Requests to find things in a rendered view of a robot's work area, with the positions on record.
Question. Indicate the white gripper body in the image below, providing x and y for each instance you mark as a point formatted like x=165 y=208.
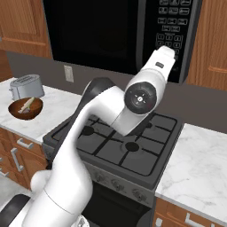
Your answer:
x=165 y=52

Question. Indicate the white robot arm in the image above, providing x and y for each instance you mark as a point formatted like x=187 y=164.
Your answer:
x=71 y=165

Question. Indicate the black microwave oven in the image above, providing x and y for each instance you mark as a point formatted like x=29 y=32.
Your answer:
x=189 y=35

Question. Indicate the black microwave door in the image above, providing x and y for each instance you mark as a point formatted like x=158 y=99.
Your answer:
x=94 y=32

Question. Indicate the small grey mushroom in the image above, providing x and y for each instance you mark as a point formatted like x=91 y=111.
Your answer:
x=25 y=110

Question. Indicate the brown bowl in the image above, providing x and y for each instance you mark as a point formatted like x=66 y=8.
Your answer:
x=26 y=113

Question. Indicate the black oven door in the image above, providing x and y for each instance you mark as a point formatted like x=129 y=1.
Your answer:
x=118 y=209

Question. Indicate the wooden base cupboard door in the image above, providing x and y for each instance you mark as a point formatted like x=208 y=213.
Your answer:
x=31 y=165

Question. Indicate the black stove with hob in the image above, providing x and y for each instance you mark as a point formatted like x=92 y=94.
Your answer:
x=147 y=153

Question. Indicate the grey stove knob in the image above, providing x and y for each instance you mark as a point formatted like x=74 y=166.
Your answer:
x=138 y=194
x=100 y=177
x=118 y=186

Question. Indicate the silver toaster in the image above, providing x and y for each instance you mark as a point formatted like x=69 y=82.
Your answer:
x=28 y=86

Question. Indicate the pale long vegetable piece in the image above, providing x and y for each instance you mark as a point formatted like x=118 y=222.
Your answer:
x=28 y=103

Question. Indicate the wooden drawer front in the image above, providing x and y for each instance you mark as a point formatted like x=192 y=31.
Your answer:
x=174 y=215
x=9 y=137

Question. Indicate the wooden wall cupboard door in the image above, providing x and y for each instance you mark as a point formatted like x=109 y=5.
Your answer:
x=20 y=23
x=211 y=41

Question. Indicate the white wall socket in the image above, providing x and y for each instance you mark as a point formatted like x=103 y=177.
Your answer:
x=68 y=73

